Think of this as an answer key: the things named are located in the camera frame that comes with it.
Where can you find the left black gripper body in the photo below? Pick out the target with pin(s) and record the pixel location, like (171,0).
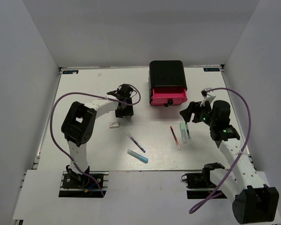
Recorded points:
(127,110)

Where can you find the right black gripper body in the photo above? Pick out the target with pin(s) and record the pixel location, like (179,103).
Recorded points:
(203,113)

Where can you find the pink drawer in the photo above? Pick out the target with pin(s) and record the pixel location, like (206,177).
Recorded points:
(168,102)
(168,93)

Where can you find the blue capped highlighter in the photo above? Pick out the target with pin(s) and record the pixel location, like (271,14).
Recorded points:
(137,156)

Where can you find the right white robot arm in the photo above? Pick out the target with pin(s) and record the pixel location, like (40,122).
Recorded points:
(253,201)

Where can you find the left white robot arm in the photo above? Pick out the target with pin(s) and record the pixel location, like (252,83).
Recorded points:
(79,124)

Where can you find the green capped highlighter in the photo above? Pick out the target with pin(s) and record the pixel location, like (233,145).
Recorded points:
(183,132)

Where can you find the dark green pen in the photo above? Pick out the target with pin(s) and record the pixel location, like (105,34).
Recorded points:
(188,132)

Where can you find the red pen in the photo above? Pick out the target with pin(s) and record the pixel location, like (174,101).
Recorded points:
(175,138)

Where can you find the black drawer cabinet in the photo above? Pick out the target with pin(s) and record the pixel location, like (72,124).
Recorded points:
(166,73)

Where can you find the white eraser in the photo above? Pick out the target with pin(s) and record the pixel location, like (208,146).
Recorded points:
(114,124)

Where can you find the purple pen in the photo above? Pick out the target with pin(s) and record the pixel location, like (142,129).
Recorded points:
(136,143)

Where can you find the right blue label sticker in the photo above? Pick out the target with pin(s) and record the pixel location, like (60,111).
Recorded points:
(211,69)

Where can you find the blue label sticker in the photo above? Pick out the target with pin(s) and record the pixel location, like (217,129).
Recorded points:
(211,69)
(70,72)

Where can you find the left blue label sticker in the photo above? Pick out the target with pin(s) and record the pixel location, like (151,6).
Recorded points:
(70,72)

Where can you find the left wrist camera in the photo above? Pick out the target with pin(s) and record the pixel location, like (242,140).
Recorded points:
(115,93)

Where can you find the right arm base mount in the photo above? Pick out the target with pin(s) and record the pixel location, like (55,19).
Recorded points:
(198,184)

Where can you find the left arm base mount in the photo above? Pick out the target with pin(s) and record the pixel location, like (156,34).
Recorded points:
(81,186)

